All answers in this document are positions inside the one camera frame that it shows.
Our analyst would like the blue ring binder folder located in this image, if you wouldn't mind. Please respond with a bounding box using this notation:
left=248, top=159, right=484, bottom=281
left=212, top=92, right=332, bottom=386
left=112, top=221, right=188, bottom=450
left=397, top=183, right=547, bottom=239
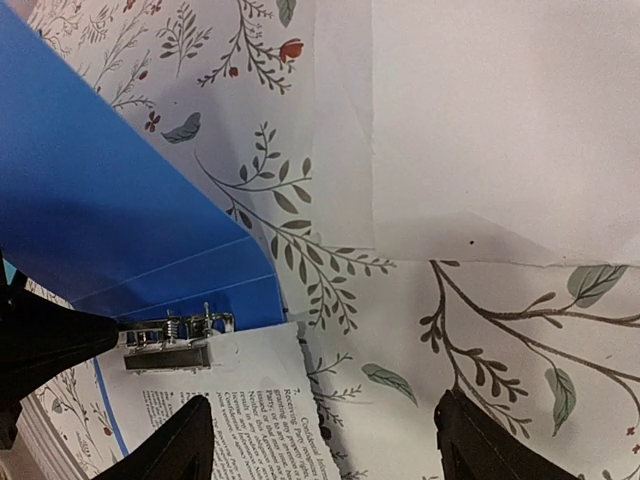
left=1, top=6, right=284, bottom=329

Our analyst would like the floral table cloth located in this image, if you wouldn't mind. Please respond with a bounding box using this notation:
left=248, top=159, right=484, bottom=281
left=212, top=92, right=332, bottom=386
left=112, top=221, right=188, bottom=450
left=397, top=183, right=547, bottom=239
left=19, top=1, right=639, bottom=479

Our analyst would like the printed paper sheet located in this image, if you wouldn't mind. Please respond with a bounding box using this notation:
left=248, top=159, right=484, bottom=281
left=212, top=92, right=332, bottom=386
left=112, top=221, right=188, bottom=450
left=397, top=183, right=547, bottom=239
left=313, top=1, right=639, bottom=266
left=95, top=323, right=340, bottom=479

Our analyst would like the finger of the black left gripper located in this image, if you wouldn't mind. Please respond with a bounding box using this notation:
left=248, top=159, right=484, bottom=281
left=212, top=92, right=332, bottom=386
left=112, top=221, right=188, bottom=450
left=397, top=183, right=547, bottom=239
left=1, top=270, right=118, bottom=450

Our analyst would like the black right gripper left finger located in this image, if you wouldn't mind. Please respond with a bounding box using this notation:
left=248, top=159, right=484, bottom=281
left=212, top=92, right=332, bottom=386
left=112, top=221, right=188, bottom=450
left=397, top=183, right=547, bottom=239
left=96, top=395, right=215, bottom=480

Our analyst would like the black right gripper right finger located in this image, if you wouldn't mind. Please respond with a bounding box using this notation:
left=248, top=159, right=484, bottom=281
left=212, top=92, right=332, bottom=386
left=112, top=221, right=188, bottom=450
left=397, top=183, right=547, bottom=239
left=434, top=388, right=576, bottom=480

